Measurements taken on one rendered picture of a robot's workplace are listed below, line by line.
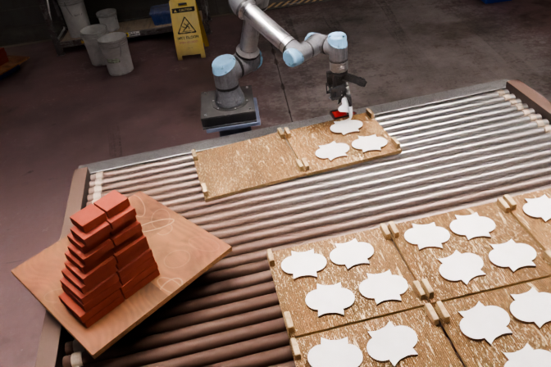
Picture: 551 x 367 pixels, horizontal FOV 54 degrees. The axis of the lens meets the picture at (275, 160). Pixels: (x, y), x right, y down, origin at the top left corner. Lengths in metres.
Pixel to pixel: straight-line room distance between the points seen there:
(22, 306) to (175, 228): 1.73
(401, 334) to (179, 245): 0.72
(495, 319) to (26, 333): 2.40
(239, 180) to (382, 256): 0.69
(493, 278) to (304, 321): 0.57
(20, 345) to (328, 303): 1.97
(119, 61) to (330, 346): 4.60
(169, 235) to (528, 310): 1.09
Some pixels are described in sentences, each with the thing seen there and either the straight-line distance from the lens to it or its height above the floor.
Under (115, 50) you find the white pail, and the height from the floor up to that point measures 0.28.
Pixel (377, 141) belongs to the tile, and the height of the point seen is 0.95.
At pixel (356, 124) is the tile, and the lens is 2.39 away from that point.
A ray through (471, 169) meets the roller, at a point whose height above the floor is 0.92.
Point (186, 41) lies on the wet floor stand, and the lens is 5.76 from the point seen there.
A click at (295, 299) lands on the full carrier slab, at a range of 1.65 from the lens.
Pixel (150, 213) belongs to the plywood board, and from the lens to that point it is 1.91.
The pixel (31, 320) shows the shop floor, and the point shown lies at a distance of 3.29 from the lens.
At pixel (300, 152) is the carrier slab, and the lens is 2.25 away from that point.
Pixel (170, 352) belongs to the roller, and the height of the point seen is 0.91.
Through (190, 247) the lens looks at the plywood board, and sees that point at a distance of 1.73.
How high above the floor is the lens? 2.18
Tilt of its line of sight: 34 degrees down
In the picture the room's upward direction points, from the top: 8 degrees counter-clockwise
